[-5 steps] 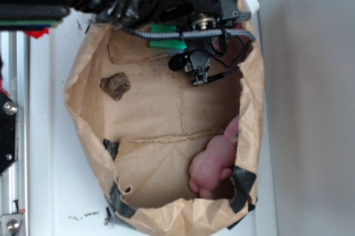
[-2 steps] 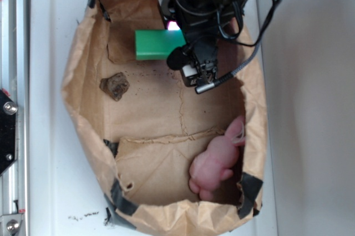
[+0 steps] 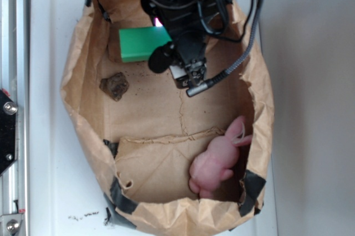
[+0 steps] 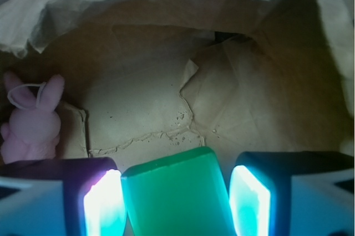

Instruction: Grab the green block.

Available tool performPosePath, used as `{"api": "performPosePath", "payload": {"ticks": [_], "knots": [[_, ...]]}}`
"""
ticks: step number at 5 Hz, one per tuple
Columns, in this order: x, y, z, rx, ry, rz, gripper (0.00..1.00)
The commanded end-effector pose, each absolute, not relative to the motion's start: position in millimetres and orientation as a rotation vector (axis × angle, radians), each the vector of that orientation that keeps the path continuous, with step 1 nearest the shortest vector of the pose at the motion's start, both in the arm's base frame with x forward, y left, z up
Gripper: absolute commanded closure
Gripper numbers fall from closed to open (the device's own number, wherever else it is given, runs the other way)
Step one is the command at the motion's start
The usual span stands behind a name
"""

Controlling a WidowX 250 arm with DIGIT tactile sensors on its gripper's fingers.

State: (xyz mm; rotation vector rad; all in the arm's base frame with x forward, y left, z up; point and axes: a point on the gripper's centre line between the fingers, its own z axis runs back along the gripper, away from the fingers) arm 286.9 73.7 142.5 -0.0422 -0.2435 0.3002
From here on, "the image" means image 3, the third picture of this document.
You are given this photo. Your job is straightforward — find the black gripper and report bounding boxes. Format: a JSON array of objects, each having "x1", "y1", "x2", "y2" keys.
[{"x1": 141, "y1": 0, "x2": 231, "y2": 45}]

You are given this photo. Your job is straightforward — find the green rectangular block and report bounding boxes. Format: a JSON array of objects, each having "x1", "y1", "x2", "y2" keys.
[{"x1": 119, "y1": 26, "x2": 171, "y2": 63}]

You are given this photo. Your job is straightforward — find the brown rock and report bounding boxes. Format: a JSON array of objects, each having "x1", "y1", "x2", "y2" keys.
[{"x1": 99, "y1": 72, "x2": 129, "y2": 101}]

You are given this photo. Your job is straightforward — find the brown paper bag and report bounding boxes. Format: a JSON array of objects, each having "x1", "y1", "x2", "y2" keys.
[{"x1": 60, "y1": 0, "x2": 274, "y2": 235}]

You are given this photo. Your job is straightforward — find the pink plush bunny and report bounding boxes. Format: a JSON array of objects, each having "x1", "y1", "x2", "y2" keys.
[{"x1": 189, "y1": 116, "x2": 252, "y2": 199}]

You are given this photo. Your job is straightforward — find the thin black cable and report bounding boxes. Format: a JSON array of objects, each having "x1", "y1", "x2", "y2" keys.
[{"x1": 141, "y1": 0, "x2": 255, "y2": 43}]

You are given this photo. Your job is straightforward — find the aluminium frame rail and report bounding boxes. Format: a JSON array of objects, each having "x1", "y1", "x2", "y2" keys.
[{"x1": 1, "y1": 0, "x2": 30, "y2": 235}]

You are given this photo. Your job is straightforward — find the black mounting bracket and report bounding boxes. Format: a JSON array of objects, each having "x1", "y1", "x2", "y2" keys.
[{"x1": 1, "y1": 89, "x2": 18, "y2": 177}]

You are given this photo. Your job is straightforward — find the silver corner bracket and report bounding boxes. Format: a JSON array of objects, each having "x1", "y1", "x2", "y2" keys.
[{"x1": 1, "y1": 214, "x2": 23, "y2": 236}]

